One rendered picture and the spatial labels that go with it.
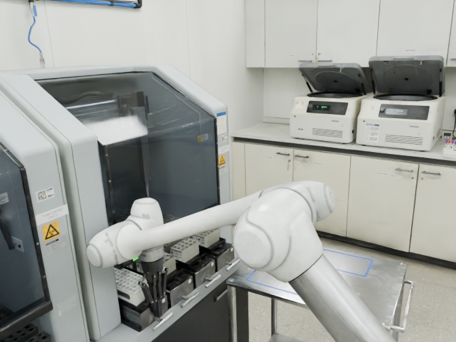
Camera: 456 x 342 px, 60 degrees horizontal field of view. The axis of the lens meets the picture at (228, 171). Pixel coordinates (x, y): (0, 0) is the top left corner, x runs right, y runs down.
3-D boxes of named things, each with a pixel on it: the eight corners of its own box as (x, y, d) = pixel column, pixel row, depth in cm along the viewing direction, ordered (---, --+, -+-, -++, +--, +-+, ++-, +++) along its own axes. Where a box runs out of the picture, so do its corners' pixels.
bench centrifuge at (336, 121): (288, 138, 354) (288, 64, 335) (317, 126, 401) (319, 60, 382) (349, 145, 322) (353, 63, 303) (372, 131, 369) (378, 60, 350)
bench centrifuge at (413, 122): (354, 146, 320) (359, 57, 300) (374, 131, 369) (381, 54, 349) (430, 153, 290) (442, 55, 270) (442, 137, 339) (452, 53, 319)
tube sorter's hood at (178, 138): (37, 236, 165) (7, 80, 146) (143, 192, 212) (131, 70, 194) (121, 271, 137) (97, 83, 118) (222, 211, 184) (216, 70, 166)
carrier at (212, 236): (216, 238, 189) (216, 226, 187) (219, 239, 188) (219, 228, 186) (201, 248, 180) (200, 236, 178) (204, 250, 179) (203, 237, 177)
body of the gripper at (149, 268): (152, 249, 143) (155, 271, 145) (134, 259, 136) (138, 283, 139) (167, 254, 139) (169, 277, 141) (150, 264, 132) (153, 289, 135)
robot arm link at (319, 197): (271, 178, 111) (248, 193, 100) (332, 166, 101) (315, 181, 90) (284, 222, 113) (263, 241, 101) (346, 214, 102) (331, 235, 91)
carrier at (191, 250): (195, 252, 177) (195, 239, 175) (199, 253, 176) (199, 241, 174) (178, 263, 168) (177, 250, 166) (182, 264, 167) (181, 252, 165)
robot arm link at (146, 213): (148, 233, 143) (121, 248, 132) (143, 192, 138) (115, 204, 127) (172, 238, 137) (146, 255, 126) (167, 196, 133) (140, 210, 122)
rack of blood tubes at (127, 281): (84, 284, 158) (82, 271, 156) (104, 273, 166) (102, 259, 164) (136, 309, 142) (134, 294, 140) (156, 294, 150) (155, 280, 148)
